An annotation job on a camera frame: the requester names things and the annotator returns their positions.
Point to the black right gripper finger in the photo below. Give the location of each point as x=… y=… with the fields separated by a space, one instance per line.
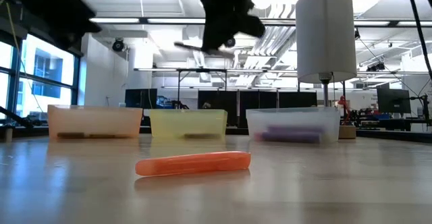
x=228 y=38
x=212 y=42

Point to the slim dark purple marker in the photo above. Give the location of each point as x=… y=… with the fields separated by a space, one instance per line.
x=202 y=136

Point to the black thin marker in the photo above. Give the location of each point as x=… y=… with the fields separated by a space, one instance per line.
x=71 y=135

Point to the short orange marker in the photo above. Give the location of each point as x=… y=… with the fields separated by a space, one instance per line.
x=192 y=163

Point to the black ceiling spotlight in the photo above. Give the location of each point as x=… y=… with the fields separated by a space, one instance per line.
x=231 y=42
x=118 y=45

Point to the long ceiling light strip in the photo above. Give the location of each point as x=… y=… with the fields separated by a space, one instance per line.
x=114 y=20

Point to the large glass window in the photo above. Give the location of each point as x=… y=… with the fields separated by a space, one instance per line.
x=47 y=65

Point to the black room partition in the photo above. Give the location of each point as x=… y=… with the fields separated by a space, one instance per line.
x=256 y=99

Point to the yellow translucent plastic bin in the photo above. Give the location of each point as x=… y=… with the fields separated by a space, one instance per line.
x=189 y=121

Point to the black computer monitor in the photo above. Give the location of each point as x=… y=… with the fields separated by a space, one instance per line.
x=141 y=98
x=393 y=101

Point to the white cylindrical table lamp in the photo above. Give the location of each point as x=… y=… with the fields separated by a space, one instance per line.
x=325 y=31

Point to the clear plastic bin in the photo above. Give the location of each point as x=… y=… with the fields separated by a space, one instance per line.
x=290 y=116

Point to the orange translucent plastic bin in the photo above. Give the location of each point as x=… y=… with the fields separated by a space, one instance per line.
x=94 y=119

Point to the small wooden block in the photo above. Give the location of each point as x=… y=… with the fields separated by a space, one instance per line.
x=8 y=135

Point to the black tripod stand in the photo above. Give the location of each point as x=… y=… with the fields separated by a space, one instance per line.
x=426 y=111

